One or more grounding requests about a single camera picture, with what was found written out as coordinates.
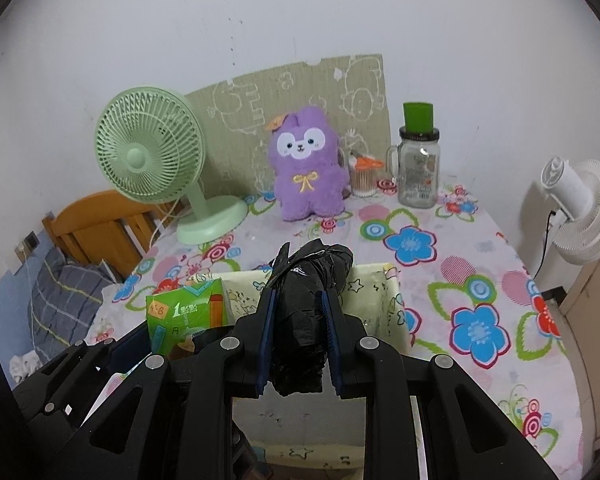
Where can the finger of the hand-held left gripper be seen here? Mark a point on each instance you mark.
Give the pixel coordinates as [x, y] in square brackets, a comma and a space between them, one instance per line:
[87, 360]

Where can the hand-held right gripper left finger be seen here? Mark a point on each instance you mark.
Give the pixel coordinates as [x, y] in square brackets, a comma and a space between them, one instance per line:
[266, 332]

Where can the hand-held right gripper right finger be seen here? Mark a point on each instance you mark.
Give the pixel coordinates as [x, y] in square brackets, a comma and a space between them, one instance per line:
[331, 340]

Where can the black plastic bag bundle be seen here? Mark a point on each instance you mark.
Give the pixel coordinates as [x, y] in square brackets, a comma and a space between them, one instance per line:
[305, 305]

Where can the cream printed fabric basket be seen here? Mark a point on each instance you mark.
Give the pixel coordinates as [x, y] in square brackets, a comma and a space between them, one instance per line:
[375, 290]

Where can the green tissue packet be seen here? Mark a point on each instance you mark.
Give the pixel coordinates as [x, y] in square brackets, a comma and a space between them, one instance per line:
[185, 310]

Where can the white crumpled cloth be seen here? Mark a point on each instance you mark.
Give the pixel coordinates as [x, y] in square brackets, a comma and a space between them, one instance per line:
[26, 364]

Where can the grey plaid pillow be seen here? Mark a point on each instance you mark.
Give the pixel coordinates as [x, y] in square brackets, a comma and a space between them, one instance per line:
[60, 300]

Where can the blue bed sheet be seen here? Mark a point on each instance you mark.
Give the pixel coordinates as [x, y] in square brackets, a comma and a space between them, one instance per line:
[12, 310]

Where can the floral tablecloth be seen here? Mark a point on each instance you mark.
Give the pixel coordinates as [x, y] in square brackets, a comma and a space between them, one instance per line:
[455, 280]

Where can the wooden headboard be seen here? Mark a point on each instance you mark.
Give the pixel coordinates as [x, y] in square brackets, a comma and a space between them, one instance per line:
[95, 220]

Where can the purple plush toy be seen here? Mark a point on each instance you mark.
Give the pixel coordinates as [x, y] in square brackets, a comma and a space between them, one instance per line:
[305, 180]

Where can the cotton swab container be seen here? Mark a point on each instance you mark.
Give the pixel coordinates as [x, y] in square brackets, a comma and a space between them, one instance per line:
[362, 182]

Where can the orange scissors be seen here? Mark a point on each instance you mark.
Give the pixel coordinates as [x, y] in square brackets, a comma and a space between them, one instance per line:
[369, 162]

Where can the glass jar mug green lid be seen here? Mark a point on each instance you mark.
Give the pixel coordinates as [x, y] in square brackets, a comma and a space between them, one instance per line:
[417, 175]

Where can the green desk fan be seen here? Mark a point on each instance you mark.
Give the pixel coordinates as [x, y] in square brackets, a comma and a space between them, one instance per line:
[140, 155]

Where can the green printed cardboard sheet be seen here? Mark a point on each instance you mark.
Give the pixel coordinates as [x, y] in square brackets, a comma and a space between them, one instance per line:
[260, 95]

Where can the beige cabinet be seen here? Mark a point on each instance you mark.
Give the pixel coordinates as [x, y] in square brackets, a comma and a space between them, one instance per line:
[595, 320]

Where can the white desk fan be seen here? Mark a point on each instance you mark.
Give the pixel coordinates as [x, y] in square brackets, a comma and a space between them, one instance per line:
[577, 200]

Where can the wall socket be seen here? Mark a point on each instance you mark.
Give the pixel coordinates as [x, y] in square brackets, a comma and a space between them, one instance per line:
[27, 246]

